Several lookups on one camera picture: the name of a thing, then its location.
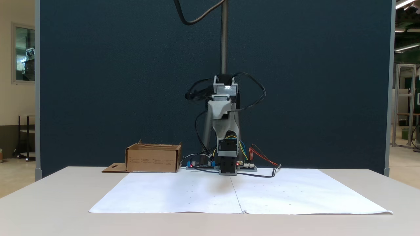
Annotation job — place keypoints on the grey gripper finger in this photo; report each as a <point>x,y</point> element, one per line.
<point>233,123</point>
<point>220,127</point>

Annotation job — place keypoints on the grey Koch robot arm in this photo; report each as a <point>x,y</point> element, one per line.
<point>227,164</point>

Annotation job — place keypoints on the blue circuit board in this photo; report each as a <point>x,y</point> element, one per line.
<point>200,166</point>

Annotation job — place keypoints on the brown cardboard box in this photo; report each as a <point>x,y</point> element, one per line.
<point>152,160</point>

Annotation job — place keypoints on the white paper sheet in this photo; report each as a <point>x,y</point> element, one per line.
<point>295,193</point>
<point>164,193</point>

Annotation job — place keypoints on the dark blue partition panel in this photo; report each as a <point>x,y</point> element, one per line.
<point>98,82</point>

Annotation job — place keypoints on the fluorescent ceiling light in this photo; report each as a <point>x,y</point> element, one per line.
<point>404,4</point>
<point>407,47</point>

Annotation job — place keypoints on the black shelf rack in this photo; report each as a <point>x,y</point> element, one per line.
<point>28,131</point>

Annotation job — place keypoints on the metal camera stand pole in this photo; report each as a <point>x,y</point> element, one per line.
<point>224,39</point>

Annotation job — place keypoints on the aluminium frame structure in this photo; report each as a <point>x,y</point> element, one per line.
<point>414,105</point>

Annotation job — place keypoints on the framed wall window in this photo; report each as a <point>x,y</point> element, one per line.
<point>24,52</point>

